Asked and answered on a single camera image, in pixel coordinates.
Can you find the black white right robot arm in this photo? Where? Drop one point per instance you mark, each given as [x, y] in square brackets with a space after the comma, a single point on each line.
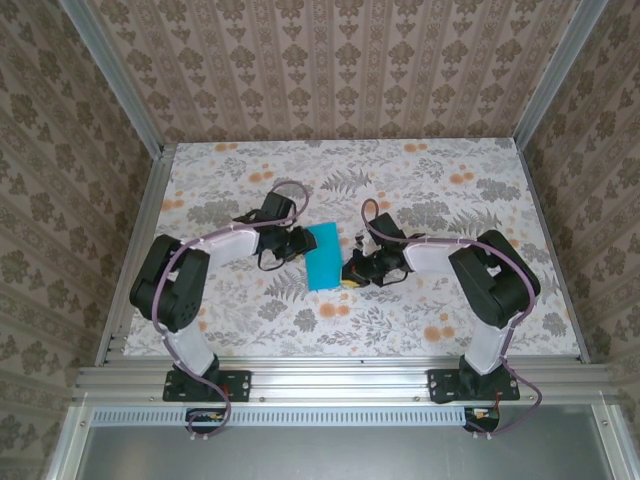
[495, 280]

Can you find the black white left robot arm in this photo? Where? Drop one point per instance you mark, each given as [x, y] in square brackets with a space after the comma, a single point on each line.
[175, 280]

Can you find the floral patterned table cover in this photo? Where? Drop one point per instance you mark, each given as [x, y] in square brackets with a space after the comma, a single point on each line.
[300, 165]

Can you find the aluminium cross beam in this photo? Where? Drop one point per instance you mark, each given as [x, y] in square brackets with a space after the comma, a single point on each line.
[340, 382]

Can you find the grey metal panel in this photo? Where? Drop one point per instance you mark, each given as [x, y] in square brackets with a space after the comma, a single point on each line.
[350, 455]

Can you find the small circuit board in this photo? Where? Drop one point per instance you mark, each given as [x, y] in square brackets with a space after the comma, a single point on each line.
[482, 417]
[205, 417]

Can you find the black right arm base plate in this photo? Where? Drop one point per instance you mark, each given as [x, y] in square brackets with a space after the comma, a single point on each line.
[442, 385]

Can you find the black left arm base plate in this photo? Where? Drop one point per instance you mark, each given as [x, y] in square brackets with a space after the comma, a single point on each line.
[240, 382]

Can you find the aluminium side rail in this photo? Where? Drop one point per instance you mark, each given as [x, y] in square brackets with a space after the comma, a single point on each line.
[135, 250]
[555, 250]

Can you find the aluminium corner post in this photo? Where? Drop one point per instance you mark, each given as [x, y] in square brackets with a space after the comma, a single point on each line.
[115, 80]
[550, 75]

